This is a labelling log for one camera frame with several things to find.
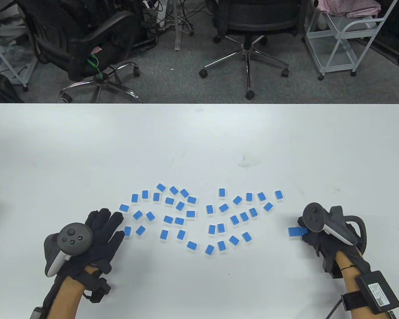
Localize person's left hand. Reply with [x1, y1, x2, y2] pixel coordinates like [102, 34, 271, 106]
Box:
[58, 208, 125, 280]

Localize person's right hand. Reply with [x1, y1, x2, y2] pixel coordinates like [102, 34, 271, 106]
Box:
[301, 223, 373, 277]

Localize blue mahjong tiles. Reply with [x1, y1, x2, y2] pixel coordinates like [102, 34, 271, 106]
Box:
[119, 183, 283, 257]

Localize person's right forearm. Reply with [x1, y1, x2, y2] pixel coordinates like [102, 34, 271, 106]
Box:
[336, 251, 399, 319]

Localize person's left forearm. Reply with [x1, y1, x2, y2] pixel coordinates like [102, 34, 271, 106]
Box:
[48, 266, 99, 319]

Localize grey right hand controller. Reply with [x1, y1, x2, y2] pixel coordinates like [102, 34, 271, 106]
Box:
[302, 202, 368, 248]

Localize grey hand controller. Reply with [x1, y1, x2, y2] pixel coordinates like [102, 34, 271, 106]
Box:
[302, 202, 368, 248]
[44, 224, 94, 278]

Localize grey left hand controller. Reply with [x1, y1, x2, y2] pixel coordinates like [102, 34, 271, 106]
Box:
[44, 224, 94, 278]

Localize black right wrist module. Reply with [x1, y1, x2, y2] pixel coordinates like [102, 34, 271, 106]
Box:
[323, 258, 342, 278]

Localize black wrist module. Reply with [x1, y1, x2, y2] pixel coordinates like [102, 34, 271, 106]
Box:
[88, 277, 111, 303]
[323, 258, 342, 278]

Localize black left wrist module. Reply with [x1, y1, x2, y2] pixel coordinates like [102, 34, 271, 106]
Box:
[88, 277, 111, 303]

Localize black labelled sensor box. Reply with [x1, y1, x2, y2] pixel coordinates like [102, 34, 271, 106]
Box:
[355, 270, 399, 313]

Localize black office chair with armrests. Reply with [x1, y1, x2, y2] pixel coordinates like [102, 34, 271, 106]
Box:
[15, 0, 143, 103]

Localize black backpack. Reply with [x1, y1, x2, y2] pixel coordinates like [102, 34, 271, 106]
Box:
[0, 71, 24, 103]

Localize white metal rack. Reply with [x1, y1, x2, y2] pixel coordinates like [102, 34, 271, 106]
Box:
[0, 32, 37, 92]

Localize white metal cart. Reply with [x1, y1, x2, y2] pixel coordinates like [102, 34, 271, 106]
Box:
[303, 0, 399, 81]

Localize white power strip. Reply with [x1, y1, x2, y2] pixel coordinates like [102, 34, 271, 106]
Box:
[142, 0, 168, 29]

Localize pile of white cloth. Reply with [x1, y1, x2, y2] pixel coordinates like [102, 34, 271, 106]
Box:
[0, 0, 29, 45]

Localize black office chair chrome base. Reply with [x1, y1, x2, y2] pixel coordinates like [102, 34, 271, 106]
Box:
[199, 0, 308, 101]

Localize pink cloth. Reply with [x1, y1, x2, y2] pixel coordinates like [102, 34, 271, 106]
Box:
[314, 0, 382, 19]

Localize black forearm strap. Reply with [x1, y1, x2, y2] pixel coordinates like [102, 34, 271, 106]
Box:
[341, 292, 366, 312]

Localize black sensor box cable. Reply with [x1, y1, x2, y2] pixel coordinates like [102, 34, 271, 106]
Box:
[327, 299, 344, 319]

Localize black left glove cable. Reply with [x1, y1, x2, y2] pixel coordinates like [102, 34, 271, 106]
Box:
[42, 276, 62, 309]

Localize green strap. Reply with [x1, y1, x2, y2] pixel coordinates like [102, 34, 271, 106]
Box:
[87, 54, 109, 83]

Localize clear white post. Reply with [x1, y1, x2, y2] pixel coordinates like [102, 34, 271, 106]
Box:
[172, 0, 183, 51]

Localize tangle of black floor cables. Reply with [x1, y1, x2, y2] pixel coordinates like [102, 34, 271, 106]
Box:
[133, 0, 216, 37]

